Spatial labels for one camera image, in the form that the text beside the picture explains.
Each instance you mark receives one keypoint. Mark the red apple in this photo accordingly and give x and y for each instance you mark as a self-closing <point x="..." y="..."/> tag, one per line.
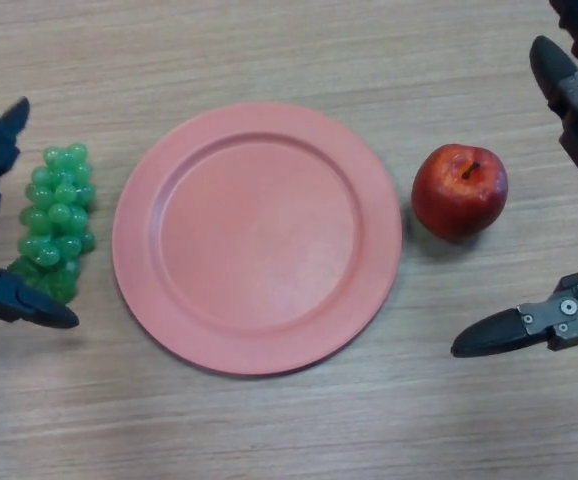
<point x="460" y="192"/>

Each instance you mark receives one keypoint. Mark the green grapes bunch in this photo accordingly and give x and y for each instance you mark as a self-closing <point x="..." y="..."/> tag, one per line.
<point x="56" y="220"/>

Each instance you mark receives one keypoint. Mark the pink round plate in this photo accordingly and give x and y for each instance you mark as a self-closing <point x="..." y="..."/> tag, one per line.
<point x="257" y="237"/>

